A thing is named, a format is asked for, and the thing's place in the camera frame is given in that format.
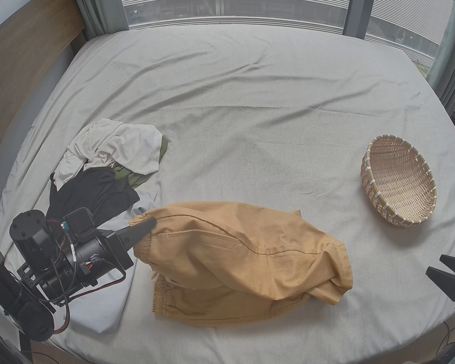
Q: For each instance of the round woven basket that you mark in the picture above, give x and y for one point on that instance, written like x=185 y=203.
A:
x=402 y=184

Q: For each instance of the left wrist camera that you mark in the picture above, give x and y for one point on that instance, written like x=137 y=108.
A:
x=79 y=220

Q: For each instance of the green garment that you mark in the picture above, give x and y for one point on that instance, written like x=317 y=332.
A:
x=134 y=178

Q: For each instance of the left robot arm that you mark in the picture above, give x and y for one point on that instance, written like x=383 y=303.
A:
x=34 y=241

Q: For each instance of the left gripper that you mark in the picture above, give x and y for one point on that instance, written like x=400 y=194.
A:
x=110 y=250

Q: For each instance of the white garment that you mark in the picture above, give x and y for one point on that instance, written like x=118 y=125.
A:
x=125 y=144

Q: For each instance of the mustard yellow shorts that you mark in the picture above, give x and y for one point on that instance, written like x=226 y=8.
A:
x=231 y=264

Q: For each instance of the black garment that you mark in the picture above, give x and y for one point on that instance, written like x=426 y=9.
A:
x=87 y=195

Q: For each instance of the bed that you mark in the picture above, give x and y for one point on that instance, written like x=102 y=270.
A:
x=250 y=108

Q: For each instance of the pale grey garment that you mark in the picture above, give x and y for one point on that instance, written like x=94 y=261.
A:
x=102 y=301

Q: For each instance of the blue-green curtain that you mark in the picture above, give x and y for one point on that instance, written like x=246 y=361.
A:
x=98 y=2
x=453 y=51

